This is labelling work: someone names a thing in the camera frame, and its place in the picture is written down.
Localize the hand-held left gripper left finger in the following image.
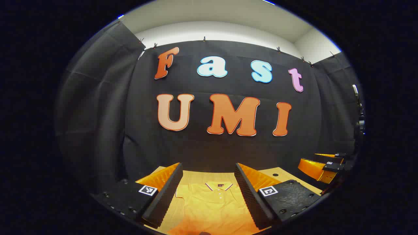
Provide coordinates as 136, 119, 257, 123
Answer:
93, 163, 184, 229

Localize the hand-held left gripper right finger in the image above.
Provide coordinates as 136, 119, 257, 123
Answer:
234, 163, 322, 230

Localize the orange T-shirt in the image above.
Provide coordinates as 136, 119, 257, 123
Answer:
167, 182, 262, 235

